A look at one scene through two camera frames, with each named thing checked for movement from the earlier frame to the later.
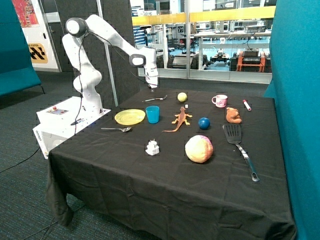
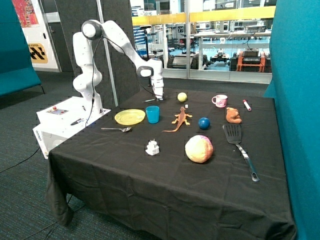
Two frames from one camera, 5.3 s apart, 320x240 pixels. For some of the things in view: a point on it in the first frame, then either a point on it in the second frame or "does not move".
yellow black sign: x=37 y=53 does not move
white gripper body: x=151 y=74 → x=157 y=85
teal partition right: x=295 y=85 does not move
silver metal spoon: x=124 y=129 does not move
